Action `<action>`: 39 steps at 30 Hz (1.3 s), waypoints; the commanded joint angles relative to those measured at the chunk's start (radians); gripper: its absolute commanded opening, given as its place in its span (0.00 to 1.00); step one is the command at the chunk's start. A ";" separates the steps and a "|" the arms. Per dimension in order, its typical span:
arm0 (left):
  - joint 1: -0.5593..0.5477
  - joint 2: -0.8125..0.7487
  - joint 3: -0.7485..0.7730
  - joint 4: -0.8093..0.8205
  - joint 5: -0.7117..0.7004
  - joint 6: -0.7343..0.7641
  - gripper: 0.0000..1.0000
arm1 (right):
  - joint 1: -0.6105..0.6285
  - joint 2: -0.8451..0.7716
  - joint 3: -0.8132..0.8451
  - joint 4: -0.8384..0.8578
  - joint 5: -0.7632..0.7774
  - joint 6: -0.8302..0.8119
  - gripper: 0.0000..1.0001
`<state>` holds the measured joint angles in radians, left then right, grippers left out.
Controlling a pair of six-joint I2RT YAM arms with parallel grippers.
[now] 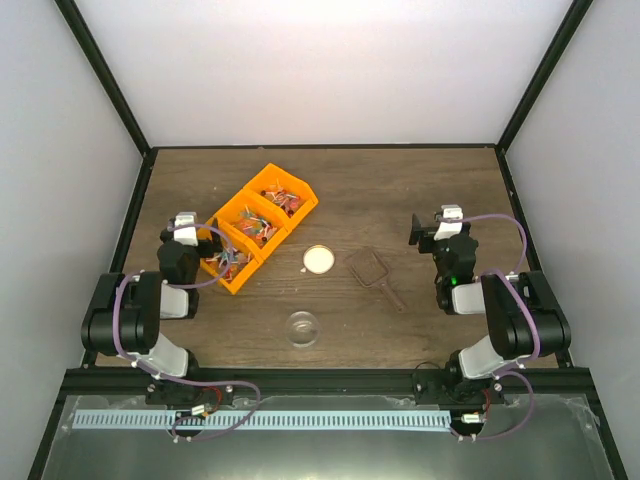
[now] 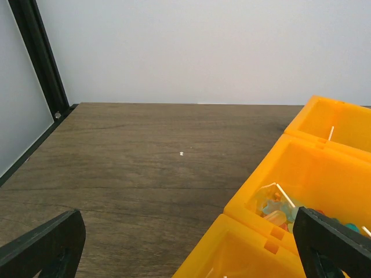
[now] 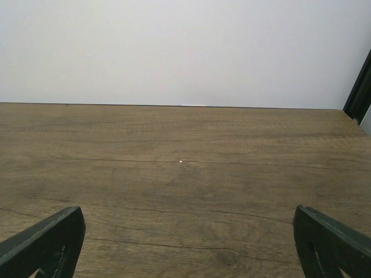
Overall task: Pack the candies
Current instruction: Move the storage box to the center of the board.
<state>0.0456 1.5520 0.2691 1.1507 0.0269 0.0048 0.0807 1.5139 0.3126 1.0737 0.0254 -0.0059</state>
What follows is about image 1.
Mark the clear plastic jar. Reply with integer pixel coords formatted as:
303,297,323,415
286,311,321,348

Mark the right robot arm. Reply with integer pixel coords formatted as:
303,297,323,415
409,205,571,403

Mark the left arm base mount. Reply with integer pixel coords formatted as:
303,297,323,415
142,376,236,408

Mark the orange bin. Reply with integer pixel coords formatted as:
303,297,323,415
215,190,289,260
244,163,319,232
200,217,263,295

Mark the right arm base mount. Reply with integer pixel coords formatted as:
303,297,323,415
411,361,504,408

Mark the black aluminium frame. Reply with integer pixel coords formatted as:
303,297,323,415
28,1,627,479

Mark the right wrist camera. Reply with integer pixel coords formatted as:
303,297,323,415
441,204,464,221

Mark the gold jar lid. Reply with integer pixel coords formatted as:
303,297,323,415
302,245,335,275

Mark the brown plastic scoop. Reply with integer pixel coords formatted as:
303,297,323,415
345,247,406,313

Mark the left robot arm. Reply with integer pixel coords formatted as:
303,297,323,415
81,212,233,404

